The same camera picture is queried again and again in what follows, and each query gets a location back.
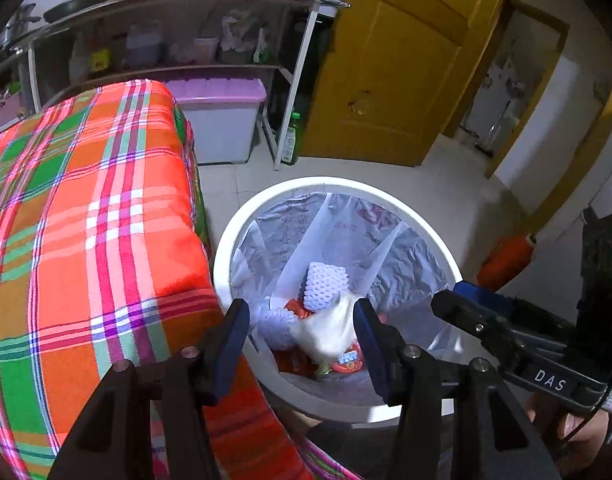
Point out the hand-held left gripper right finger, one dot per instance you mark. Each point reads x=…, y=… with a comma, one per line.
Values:
x=375, y=355

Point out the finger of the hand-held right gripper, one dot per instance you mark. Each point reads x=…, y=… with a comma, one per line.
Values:
x=485, y=299
x=475, y=321

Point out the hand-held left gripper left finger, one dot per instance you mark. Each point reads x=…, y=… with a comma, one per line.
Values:
x=228, y=355

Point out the white tissue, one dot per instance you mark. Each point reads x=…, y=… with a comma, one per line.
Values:
x=331, y=332

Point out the large white foam fruit net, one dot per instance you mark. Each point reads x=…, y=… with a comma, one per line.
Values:
x=273, y=326

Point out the clear plastic bin liner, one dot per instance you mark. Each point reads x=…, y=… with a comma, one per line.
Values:
x=410, y=270

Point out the small white foam fruit net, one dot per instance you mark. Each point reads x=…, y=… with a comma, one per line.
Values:
x=326, y=285

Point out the white round bin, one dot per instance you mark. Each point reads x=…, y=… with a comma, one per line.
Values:
x=331, y=184

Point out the person's right hand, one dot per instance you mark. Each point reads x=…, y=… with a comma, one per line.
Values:
x=555, y=427

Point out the orange cylindrical object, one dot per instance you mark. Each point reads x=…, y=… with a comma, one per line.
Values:
x=505, y=261

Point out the plaid tablecloth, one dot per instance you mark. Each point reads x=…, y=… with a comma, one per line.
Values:
x=86, y=210

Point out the green floor bottle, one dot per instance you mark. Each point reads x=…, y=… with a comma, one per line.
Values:
x=291, y=139

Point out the purple lidded storage box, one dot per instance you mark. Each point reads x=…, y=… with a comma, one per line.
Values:
x=221, y=120

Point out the yellow wooden door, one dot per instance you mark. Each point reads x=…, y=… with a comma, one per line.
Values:
x=400, y=60

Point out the pink plastic tub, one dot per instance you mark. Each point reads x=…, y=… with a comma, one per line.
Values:
x=206, y=49

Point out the plastic oil jug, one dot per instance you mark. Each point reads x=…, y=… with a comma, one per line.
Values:
x=143, y=49

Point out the crumpled plastic bags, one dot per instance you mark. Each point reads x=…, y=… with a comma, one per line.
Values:
x=241, y=32

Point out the yellow label bottle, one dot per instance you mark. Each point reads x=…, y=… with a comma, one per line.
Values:
x=100, y=56

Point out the white plastic bottle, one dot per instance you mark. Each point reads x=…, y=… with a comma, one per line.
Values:
x=79, y=61

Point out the pink plastic basket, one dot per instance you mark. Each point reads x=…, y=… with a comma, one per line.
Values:
x=6, y=111

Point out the black frying pan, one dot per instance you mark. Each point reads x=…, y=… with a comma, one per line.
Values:
x=73, y=7

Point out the steel steamer pot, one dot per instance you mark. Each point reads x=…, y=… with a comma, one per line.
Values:
x=16, y=26

